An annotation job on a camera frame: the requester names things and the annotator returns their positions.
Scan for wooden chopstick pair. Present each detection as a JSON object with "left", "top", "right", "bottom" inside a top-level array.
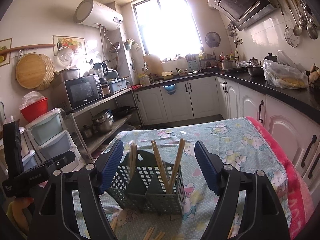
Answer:
[{"left": 129, "top": 141, "right": 137, "bottom": 180}]

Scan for green plastic utensil basket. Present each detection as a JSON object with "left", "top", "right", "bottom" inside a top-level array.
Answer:
[{"left": 106, "top": 150, "right": 185, "bottom": 216}]

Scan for person's left hand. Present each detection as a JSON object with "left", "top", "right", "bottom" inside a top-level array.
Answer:
[{"left": 7, "top": 197, "right": 34, "bottom": 235}]

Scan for hello kitty tablecloth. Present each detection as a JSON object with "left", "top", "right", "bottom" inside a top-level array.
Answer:
[{"left": 72, "top": 116, "right": 292, "bottom": 240}]

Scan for metal storage shelf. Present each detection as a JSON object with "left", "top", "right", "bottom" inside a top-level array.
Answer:
[{"left": 66, "top": 88, "right": 137, "bottom": 163}]

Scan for stacked steel pots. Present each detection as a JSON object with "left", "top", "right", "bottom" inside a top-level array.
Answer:
[{"left": 91, "top": 109, "right": 114, "bottom": 134}]

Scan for plastic drawer tower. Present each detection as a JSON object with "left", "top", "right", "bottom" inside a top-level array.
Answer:
[{"left": 25, "top": 108, "right": 85, "bottom": 172}]

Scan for black frying pan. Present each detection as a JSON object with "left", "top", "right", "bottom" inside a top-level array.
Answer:
[{"left": 111, "top": 106, "right": 137, "bottom": 119}]

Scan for red plastic basin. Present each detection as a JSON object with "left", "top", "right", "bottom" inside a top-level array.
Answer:
[{"left": 20, "top": 98, "right": 48, "bottom": 122}]

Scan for black microwave oven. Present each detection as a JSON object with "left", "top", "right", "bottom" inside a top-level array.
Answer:
[{"left": 50, "top": 74, "right": 104, "bottom": 112}]

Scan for grey dish tray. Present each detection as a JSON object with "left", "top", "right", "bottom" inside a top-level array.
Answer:
[{"left": 108, "top": 78, "right": 127, "bottom": 94}]

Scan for loose chopstick pair on table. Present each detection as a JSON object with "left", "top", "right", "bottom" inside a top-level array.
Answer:
[{"left": 143, "top": 226, "right": 165, "bottom": 240}]

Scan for blue hanging bin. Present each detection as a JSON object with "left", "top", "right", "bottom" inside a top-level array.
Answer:
[{"left": 163, "top": 84, "right": 176, "bottom": 95}]

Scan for blender with black base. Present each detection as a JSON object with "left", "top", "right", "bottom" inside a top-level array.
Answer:
[{"left": 93, "top": 62, "right": 111, "bottom": 96}]

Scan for steel pot on stove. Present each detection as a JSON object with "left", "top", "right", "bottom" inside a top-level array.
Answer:
[{"left": 246, "top": 57, "right": 264, "bottom": 76}]

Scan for round bamboo cutting board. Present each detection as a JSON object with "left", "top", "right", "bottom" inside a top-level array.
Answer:
[{"left": 16, "top": 54, "right": 55, "bottom": 90}]

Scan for clear plastic bag with food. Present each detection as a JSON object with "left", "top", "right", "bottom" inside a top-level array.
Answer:
[{"left": 263, "top": 50, "right": 309, "bottom": 89}]

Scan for hanging strainer ladle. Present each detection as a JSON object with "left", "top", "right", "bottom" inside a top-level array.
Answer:
[{"left": 277, "top": 0, "right": 299, "bottom": 48}]

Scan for white water heater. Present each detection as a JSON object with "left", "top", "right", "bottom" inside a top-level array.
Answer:
[{"left": 73, "top": 0, "right": 123, "bottom": 31}]

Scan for hanging steel ladle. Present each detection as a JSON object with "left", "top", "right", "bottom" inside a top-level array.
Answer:
[{"left": 284, "top": 0, "right": 303, "bottom": 37}]

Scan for black range hood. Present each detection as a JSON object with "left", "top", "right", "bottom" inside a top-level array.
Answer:
[{"left": 208, "top": 0, "right": 275, "bottom": 31}]

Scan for round wall fan vent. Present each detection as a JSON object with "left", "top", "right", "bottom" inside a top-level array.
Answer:
[{"left": 205, "top": 31, "right": 221, "bottom": 48}]

